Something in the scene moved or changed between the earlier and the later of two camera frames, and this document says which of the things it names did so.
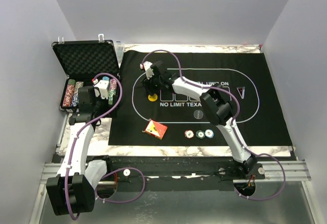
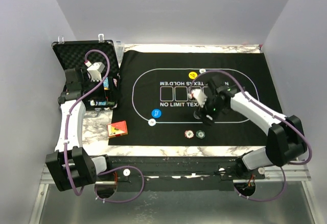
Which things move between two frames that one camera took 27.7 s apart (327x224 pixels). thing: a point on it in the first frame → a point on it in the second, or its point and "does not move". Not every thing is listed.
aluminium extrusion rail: x=300 y=171 does not move
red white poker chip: x=189 y=134 does not move
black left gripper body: x=101 y=105 → x=98 y=93
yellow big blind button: x=153 y=98 → x=192 y=75
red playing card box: x=156 y=129 → x=117 y=129
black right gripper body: x=152 y=86 → x=212 y=108
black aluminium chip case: x=93 y=63 does not move
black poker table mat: x=171 y=117 does not move
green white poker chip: x=200 y=134 does not move
